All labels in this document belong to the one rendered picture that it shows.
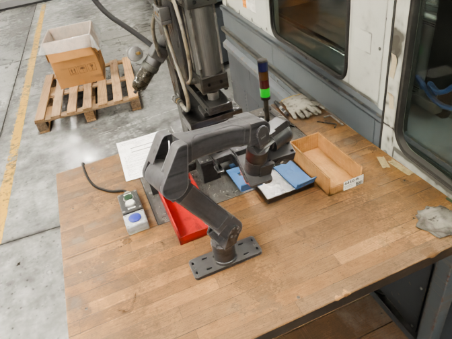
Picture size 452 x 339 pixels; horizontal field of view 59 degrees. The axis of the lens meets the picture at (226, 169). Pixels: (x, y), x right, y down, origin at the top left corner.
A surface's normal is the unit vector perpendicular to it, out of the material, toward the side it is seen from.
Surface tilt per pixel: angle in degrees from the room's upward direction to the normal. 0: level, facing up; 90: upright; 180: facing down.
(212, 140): 87
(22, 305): 0
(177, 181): 90
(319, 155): 0
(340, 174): 0
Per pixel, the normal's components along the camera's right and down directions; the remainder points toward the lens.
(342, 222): -0.14, -0.79
